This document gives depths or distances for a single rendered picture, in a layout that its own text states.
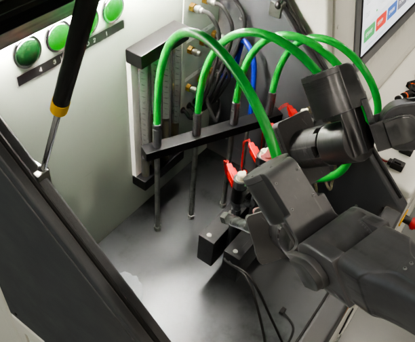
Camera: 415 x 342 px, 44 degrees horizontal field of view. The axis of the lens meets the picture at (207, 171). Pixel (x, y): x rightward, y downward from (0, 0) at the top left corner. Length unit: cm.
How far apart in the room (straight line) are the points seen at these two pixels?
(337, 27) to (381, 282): 80
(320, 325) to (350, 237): 53
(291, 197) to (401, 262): 14
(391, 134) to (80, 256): 43
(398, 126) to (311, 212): 18
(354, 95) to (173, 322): 64
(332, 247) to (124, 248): 79
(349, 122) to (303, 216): 19
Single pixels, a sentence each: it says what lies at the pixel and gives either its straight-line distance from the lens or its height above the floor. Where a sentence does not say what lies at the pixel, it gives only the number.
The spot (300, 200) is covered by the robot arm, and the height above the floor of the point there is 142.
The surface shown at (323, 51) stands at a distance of 91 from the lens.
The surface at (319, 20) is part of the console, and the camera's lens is 113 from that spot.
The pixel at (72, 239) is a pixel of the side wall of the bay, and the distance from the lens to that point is 71.
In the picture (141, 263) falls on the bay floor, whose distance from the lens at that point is 118.
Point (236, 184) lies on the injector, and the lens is 93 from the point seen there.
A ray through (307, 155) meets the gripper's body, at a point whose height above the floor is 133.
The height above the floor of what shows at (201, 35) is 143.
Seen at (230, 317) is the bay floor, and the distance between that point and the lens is 112.
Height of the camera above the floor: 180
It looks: 45 degrees down
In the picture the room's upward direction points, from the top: 5 degrees clockwise
